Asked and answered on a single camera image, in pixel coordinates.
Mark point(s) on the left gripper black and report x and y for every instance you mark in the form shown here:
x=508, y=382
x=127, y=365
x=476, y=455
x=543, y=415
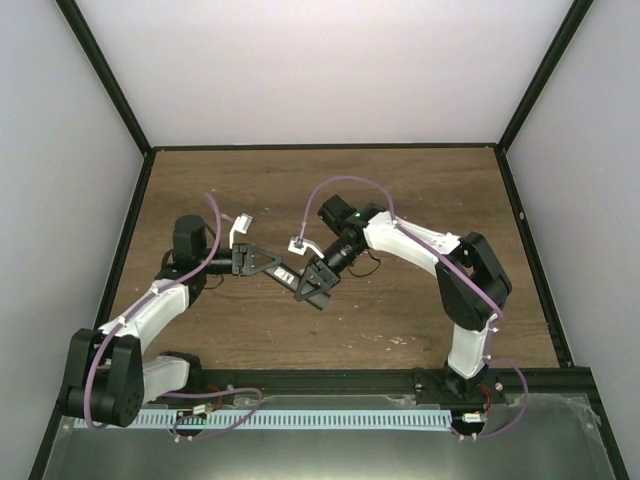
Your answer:
x=239, y=267

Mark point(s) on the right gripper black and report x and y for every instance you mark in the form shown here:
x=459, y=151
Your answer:
x=322, y=273

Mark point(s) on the black remote control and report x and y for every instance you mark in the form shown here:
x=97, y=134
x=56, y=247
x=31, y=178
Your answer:
x=302, y=290

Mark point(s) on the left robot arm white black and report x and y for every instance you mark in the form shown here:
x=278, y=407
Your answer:
x=106, y=380

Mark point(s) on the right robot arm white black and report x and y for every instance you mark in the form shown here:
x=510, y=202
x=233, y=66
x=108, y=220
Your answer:
x=472, y=283

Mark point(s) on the metal front plate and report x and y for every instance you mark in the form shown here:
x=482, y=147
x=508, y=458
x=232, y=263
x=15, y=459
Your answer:
x=544, y=436

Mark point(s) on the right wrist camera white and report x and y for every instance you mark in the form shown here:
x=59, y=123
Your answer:
x=300, y=246

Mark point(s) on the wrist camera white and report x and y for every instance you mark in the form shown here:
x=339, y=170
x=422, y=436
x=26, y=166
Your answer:
x=300, y=246
x=240, y=226

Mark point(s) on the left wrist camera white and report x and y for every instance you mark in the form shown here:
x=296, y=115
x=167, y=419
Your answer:
x=240, y=226

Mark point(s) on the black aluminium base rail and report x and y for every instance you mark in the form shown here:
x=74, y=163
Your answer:
x=426, y=386

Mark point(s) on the light blue slotted cable duct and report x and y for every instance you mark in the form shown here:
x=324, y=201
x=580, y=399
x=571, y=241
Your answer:
x=404, y=420

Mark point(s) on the black frame post left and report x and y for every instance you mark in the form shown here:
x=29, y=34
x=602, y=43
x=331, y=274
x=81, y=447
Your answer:
x=93, y=52

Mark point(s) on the black frame post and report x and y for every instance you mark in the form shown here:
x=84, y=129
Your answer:
x=93, y=52
x=565, y=33

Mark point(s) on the black frame post right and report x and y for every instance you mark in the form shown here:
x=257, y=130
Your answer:
x=565, y=33

